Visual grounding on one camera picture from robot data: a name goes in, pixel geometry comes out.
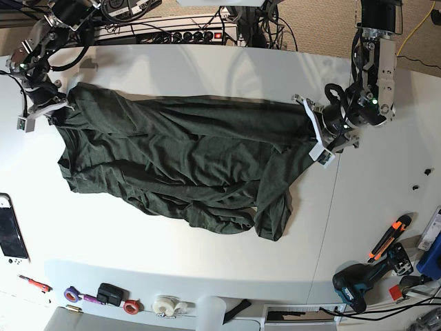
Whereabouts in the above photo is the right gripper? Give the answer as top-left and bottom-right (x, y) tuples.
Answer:
(20, 81), (72, 122)

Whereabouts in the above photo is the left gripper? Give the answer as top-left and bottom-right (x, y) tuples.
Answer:
(291, 94), (360, 154)

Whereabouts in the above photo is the dark green t-shirt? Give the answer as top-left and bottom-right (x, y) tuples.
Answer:
(53, 83), (316, 241)

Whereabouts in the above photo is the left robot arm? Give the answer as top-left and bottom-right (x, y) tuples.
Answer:
(293, 1), (402, 161)

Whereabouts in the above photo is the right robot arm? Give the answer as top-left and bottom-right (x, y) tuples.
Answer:
(1, 1), (103, 132)

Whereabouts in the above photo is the orange black utility knife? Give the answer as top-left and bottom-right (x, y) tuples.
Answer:
(367, 214), (412, 263)

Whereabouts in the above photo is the white power strip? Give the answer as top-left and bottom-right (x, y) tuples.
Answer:
(93, 14), (245, 46)

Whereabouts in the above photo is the blue box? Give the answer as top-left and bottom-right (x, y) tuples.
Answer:
(416, 234), (441, 280)

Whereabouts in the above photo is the purple tape roll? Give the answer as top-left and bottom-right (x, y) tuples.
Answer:
(64, 286), (81, 303)

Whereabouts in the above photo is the white translucent cup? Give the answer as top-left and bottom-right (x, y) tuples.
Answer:
(196, 296), (227, 331)

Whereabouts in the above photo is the red tape roll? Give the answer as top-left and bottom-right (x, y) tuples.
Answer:
(123, 300), (142, 315)

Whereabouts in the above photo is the clear tape dispenser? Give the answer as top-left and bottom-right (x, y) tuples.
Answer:
(151, 295), (196, 318)

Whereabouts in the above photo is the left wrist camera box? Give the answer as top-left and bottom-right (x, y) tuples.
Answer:
(309, 144), (336, 168)

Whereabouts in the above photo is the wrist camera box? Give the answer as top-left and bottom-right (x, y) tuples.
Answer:
(17, 116), (35, 133)
(309, 144), (336, 168)

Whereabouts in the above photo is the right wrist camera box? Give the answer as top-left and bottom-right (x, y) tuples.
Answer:
(17, 116), (35, 133)

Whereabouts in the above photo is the yellow cable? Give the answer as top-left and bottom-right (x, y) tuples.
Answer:
(393, 6), (435, 68)

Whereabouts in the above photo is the black tablet with white frame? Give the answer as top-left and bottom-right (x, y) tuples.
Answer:
(1, 193), (30, 265)

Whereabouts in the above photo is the teal black cordless drill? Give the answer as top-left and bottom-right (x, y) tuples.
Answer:
(332, 243), (413, 314)

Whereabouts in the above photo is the red handled screwdriver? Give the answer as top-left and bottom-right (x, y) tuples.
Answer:
(18, 274), (52, 293)

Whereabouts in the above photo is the black action camera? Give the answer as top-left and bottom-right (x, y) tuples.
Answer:
(96, 283), (124, 306)

